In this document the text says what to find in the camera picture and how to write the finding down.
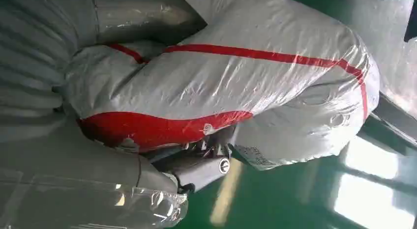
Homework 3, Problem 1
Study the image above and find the grey metal table rail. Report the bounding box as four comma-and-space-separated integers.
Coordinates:
357, 91, 417, 157

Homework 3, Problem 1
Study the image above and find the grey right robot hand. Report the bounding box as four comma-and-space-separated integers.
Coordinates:
0, 0, 233, 229

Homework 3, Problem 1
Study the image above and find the ribbed grey right arm sleeve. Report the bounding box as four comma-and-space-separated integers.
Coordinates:
0, 0, 96, 144

